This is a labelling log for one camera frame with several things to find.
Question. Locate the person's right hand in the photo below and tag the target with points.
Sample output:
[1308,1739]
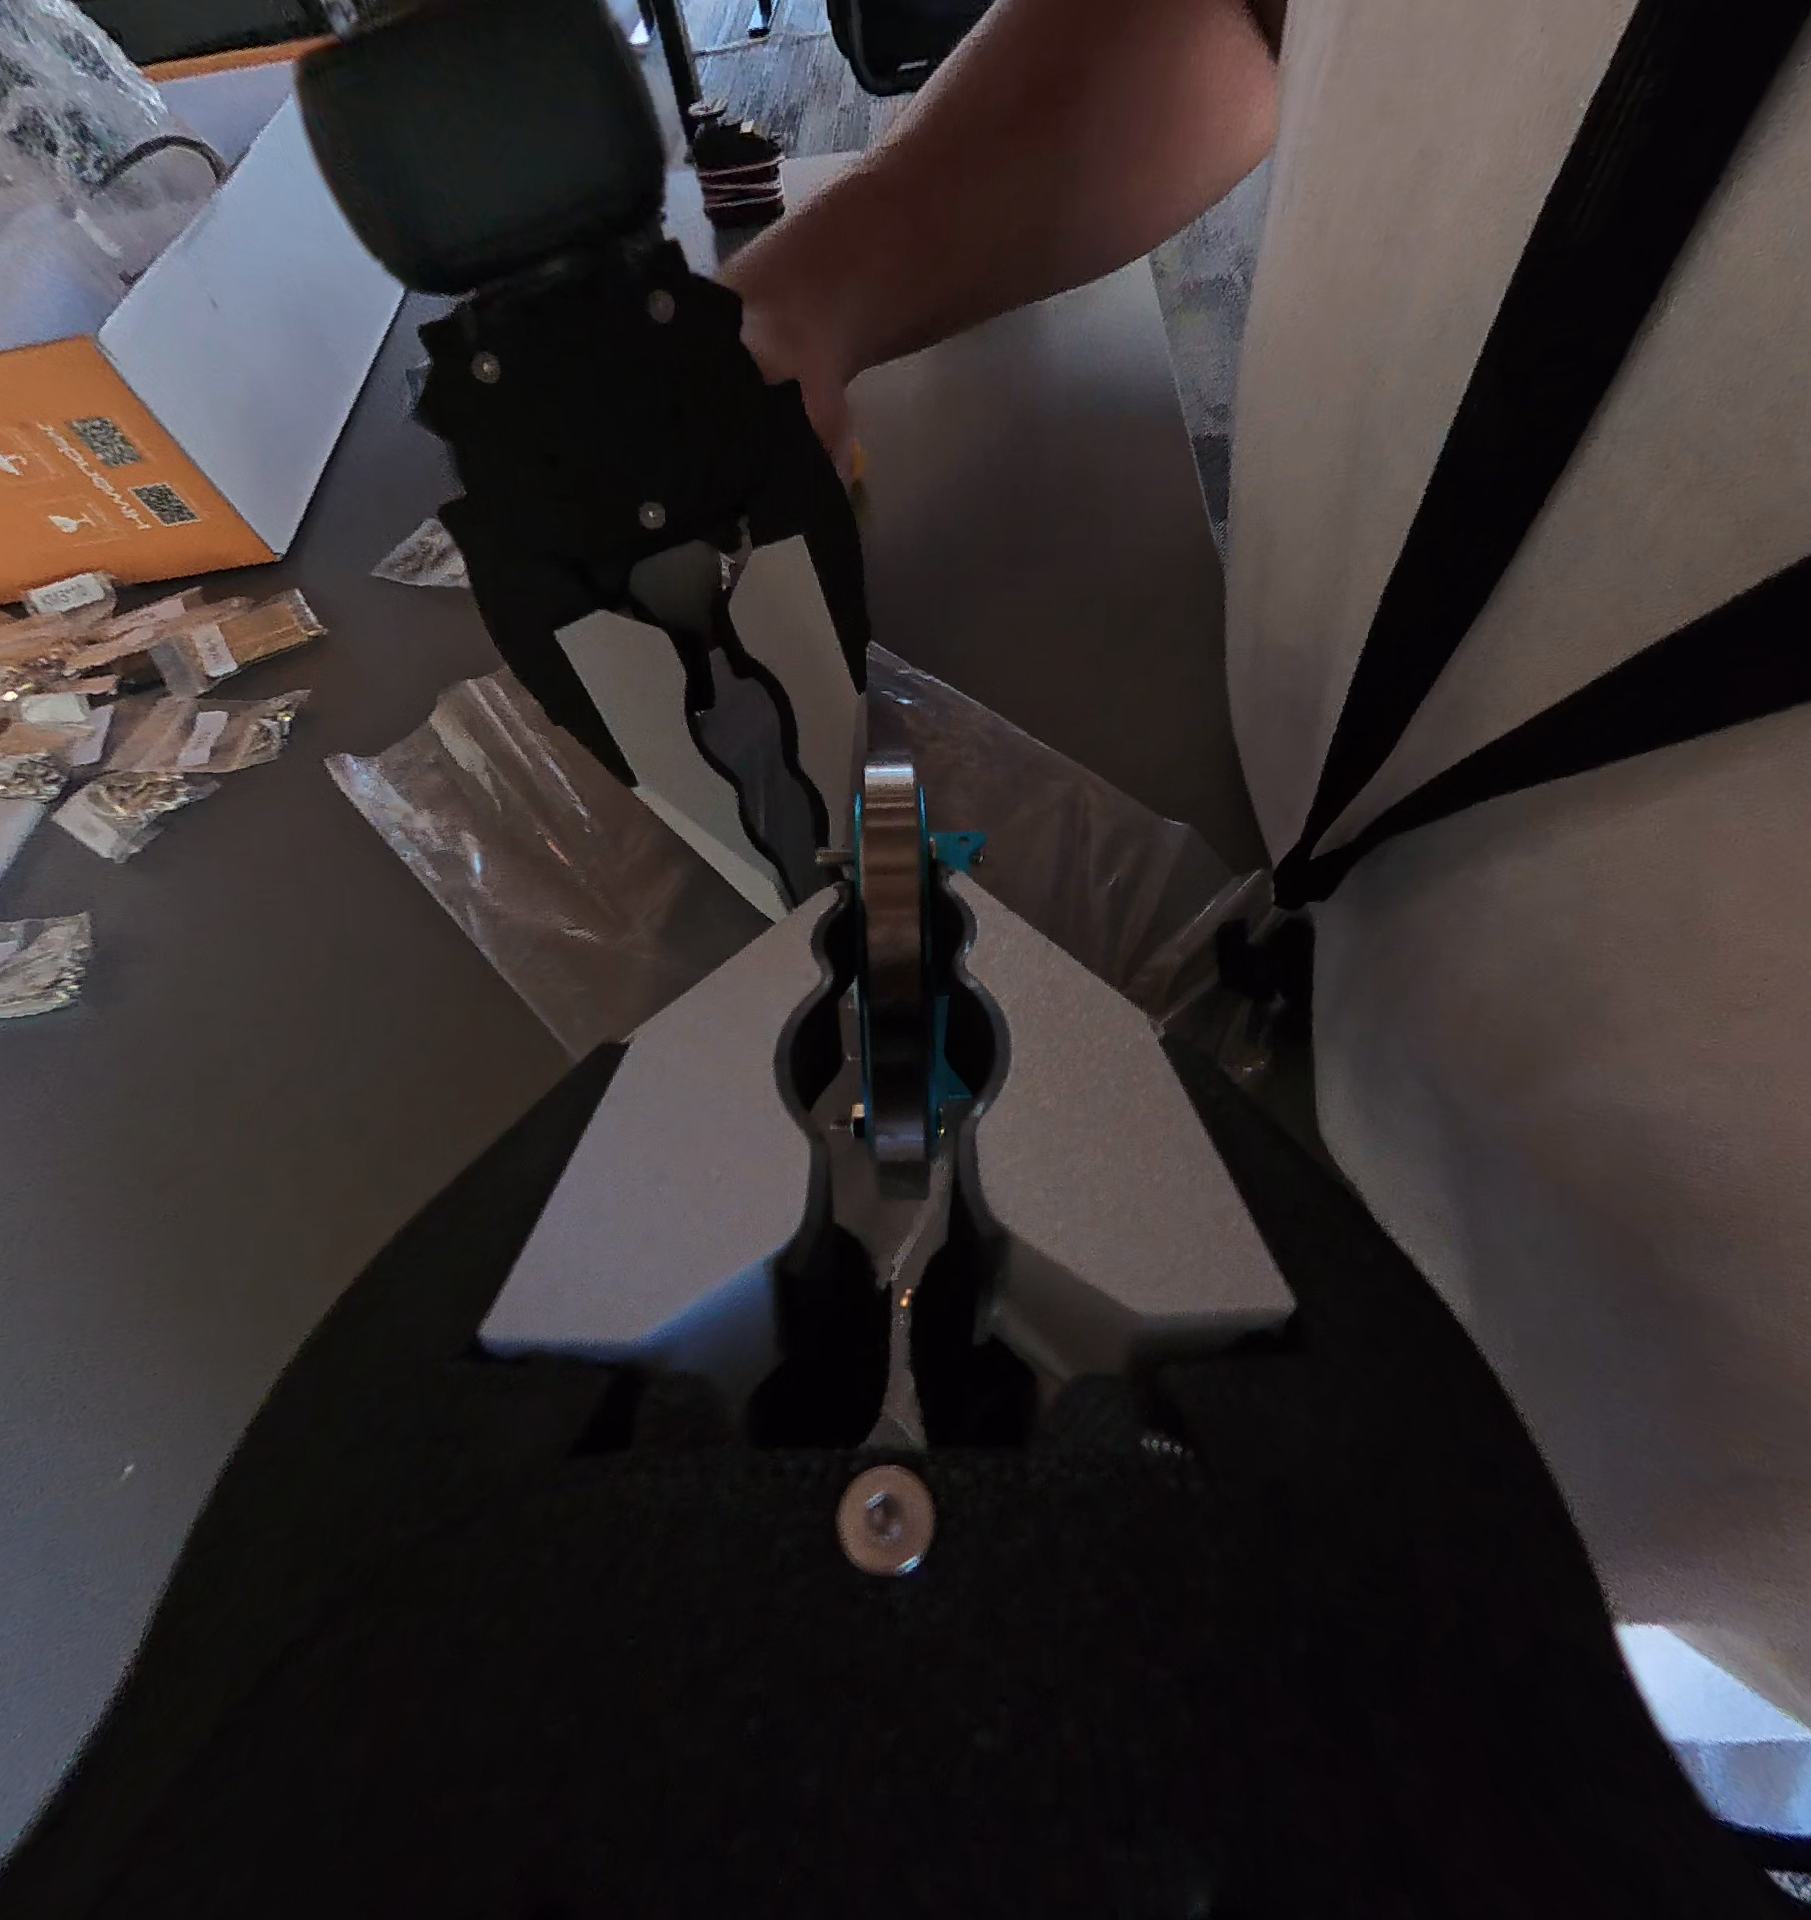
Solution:
[801,331]

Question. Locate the pile of small hardware bags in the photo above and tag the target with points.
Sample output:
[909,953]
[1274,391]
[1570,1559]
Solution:
[169,721]

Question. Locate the person's right forearm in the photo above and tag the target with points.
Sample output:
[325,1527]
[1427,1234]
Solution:
[1026,151]

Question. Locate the orange and white cardboard box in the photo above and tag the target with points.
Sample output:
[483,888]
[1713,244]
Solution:
[36,480]

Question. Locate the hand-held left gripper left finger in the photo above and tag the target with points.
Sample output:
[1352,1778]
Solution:
[650,1200]

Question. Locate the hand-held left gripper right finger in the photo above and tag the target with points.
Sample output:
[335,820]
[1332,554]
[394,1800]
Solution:
[1130,1200]

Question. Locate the clear plastic bag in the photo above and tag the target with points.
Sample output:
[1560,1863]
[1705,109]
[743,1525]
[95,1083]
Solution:
[544,840]
[36,60]

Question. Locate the grey desk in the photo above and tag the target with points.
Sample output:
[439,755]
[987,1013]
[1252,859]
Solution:
[245,1200]

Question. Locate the black servo motor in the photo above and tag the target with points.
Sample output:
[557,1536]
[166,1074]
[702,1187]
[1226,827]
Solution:
[739,173]

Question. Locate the black office chair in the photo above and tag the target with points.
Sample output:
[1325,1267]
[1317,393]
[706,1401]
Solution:
[905,38]

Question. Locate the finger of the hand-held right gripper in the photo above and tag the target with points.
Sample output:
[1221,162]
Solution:
[868,729]
[635,660]

